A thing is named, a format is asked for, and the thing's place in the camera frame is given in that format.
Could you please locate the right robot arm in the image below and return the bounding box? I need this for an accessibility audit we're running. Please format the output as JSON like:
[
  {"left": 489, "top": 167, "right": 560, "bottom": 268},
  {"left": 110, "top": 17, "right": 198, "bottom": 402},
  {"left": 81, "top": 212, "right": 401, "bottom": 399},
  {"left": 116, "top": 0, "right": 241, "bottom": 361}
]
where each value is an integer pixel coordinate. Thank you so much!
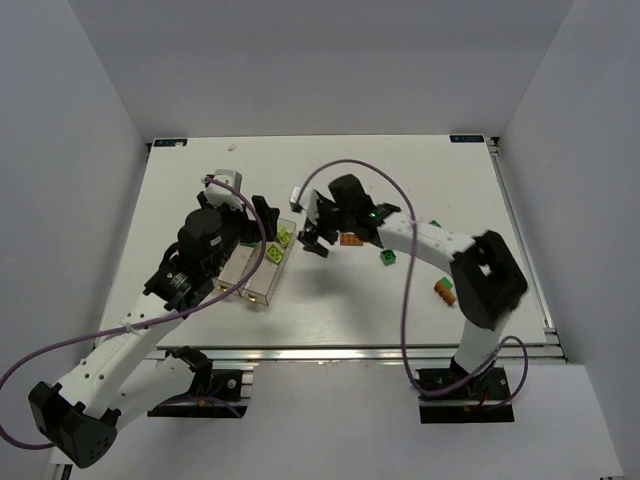
[{"left": 290, "top": 174, "right": 528, "bottom": 377}]

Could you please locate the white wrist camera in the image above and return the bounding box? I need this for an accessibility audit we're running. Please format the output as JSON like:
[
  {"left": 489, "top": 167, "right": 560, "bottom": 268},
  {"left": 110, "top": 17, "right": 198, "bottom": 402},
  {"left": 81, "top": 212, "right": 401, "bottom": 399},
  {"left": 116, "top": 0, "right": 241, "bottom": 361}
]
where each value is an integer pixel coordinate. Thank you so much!
[
  {"left": 202, "top": 169, "right": 243, "bottom": 211},
  {"left": 289, "top": 187, "right": 318, "bottom": 218}
]

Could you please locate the dark green lego plate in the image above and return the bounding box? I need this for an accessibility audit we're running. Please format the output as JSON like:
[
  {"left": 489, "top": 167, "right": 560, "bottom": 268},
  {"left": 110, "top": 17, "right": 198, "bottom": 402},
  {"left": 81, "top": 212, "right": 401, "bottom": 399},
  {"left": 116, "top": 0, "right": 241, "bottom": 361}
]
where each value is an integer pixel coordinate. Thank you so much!
[{"left": 439, "top": 277, "right": 454, "bottom": 290}]

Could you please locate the orange flat lego plate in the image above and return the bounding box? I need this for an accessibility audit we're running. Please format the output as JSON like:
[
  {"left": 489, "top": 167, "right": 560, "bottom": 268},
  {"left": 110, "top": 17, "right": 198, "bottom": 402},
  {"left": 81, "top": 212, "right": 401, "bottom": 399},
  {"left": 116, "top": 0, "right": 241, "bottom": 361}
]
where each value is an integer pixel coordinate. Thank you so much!
[{"left": 339, "top": 233, "right": 364, "bottom": 246}]

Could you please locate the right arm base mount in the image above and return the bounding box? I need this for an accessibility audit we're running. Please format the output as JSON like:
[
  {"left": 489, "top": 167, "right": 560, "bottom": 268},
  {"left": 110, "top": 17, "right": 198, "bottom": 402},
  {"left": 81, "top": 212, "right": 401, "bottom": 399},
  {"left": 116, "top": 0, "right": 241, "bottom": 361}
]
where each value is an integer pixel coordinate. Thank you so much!
[{"left": 418, "top": 367, "right": 515, "bottom": 425}]

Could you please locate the clear plastic container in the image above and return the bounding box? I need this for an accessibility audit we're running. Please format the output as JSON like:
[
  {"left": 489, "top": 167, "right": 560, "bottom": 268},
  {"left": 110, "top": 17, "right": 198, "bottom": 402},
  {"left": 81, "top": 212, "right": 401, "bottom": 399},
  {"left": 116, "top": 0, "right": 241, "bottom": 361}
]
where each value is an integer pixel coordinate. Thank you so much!
[
  {"left": 214, "top": 243, "right": 261, "bottom": 292},
  {"left": 241, "top": 219, "right": 297, "bottom": 306}
]

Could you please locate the orange long lego brick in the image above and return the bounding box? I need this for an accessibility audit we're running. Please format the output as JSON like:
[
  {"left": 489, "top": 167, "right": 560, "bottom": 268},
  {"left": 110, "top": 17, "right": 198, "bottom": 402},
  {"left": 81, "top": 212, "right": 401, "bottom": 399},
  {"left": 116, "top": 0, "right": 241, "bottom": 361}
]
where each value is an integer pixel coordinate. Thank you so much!
[{"left": 434, "top": 280, "right": 457, "bottom": 306}]

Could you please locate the aluminium table frame rail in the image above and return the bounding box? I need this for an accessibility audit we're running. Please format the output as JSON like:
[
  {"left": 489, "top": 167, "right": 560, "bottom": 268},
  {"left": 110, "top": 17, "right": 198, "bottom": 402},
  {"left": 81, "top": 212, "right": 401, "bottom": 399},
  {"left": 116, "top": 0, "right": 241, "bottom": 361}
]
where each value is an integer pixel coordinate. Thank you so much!
[{"left": 485, "top": 137, "right": 568, "bottom": 363}]

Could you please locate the dark green square lego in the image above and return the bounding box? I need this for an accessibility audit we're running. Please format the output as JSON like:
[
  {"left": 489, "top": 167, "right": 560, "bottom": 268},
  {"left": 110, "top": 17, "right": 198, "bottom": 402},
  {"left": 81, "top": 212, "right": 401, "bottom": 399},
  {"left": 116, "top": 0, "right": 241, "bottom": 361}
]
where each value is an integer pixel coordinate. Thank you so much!
[{"left": 380, "top": 249, "right": 397, "bottom": 266}]

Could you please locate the blue label left corner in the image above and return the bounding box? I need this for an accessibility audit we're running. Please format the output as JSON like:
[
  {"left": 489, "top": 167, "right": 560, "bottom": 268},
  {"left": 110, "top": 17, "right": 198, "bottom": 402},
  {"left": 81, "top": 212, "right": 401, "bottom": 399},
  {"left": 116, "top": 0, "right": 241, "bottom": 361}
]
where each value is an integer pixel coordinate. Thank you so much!
[{"left": 153, "top": 138, "right": 188, "bottom": 148}]

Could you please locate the blue label corner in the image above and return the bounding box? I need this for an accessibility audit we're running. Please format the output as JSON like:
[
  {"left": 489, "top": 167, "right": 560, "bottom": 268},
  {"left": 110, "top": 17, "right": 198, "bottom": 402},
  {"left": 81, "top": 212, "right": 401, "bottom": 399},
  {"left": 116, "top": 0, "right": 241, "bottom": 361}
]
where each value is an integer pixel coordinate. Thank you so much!
[
  {"left": 153, "top": 138, "right": 188, "bottom": 148},
  {"left": 449, "top": 134, "right": 485, "bottom": 143}
]

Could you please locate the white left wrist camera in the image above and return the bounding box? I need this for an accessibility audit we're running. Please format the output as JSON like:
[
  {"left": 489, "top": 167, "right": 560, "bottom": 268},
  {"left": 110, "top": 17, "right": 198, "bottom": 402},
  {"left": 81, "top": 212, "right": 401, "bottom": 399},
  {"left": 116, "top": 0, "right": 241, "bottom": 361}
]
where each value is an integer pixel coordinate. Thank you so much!
[{"left": 202, "top": 169, "right": 243, "bottom": 211}]

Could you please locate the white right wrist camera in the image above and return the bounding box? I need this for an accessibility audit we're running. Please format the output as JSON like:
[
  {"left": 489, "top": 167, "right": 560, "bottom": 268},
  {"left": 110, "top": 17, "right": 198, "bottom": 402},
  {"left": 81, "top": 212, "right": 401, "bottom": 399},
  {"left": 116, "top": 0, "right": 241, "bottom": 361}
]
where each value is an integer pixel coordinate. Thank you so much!
[{"left": 289, "top": 187, "right": 318, "bottom": 218}]

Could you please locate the blue label right corner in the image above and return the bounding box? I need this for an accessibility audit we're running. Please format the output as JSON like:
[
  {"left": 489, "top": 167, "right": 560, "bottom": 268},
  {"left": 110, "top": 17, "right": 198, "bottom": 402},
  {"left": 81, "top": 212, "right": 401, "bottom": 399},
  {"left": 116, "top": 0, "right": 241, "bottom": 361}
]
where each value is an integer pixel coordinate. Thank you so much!
[{"left": 449, "top": 134, "right": 485, "bottom": 143}]

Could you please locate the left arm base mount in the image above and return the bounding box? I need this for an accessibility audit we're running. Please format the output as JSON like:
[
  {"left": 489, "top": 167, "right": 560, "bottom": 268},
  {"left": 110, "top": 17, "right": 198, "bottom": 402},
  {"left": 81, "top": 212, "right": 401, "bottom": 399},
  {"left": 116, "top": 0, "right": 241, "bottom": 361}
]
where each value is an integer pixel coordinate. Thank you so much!
[{"left": 147, "top": 365, "right": 253, "bottom": 419}]

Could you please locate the lime green square lego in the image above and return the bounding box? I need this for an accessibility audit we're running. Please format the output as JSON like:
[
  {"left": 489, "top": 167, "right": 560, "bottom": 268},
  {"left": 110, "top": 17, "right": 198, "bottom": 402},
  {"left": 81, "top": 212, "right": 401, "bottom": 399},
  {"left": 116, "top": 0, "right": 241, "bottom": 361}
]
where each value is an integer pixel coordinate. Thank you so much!
[{"left": 279, "top": 231, "right": 292, "bottom": 248}]

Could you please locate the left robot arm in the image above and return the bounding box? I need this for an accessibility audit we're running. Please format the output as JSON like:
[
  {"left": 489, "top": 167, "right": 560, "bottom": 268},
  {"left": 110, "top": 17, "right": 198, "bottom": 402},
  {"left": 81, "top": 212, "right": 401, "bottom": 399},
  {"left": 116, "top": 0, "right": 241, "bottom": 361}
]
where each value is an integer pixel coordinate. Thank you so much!
[{"left": 28, "top": 194, "right": 280, "bottom": 468}]

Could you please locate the clear plastic container left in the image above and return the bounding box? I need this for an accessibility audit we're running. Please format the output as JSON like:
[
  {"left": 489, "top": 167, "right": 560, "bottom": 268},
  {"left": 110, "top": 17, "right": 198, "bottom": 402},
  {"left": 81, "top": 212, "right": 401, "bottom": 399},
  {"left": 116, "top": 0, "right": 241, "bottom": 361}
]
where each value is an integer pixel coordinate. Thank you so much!
[{"left": 214, "top": 243, "right": 261, "bottom": 292}]

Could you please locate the clear plastic container right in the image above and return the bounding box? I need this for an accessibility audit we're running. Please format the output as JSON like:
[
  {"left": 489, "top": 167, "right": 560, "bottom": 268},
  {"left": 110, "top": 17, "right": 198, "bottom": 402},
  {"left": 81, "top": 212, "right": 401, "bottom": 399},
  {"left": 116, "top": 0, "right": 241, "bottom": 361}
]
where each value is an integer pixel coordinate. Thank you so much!
[{"left": 241, "top": 219, "right": 297, "bottom": 306}]

